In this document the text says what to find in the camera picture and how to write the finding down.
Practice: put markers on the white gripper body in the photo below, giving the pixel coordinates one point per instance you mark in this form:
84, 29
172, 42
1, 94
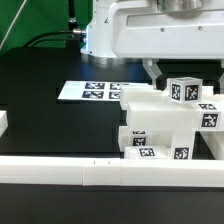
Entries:
167, 29

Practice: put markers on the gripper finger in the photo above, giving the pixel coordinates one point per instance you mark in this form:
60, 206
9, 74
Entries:
221, 79
154, 72

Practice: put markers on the white tagged cube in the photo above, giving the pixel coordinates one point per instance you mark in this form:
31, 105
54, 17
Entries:
185, 90

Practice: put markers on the white chair back frame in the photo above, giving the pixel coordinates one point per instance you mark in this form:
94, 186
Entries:
152, 110

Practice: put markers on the white chair seat part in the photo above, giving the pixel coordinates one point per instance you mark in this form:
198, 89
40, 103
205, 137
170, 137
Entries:
177, 145

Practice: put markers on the white right fence bar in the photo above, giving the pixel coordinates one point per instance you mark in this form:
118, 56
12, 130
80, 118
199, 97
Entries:
215, 142

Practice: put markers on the white fence bar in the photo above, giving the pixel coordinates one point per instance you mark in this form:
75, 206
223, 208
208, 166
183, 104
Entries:
3, 122
112, 172
215, 142

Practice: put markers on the black vertical pole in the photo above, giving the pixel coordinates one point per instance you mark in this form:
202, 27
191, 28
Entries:
71, 11

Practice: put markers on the white marker base sheet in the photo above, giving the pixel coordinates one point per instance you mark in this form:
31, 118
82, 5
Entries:
91, 90

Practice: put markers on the white front fence bar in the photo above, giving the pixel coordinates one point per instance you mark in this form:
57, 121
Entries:
112, 172

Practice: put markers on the white left fence bar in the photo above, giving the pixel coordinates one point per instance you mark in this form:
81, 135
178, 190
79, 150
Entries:
3, 122

